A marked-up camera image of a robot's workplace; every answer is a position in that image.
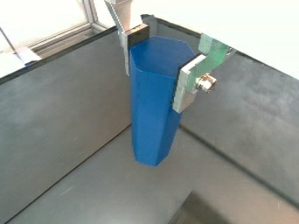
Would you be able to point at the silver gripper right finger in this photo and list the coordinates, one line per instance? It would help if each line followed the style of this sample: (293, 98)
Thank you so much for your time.
(196, 72)

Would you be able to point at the blue hexagonal prism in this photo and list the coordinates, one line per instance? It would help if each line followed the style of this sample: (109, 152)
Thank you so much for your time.
(156, 60)

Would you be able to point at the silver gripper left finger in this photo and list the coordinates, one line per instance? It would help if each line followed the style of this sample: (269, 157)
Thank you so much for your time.
(133, 31)

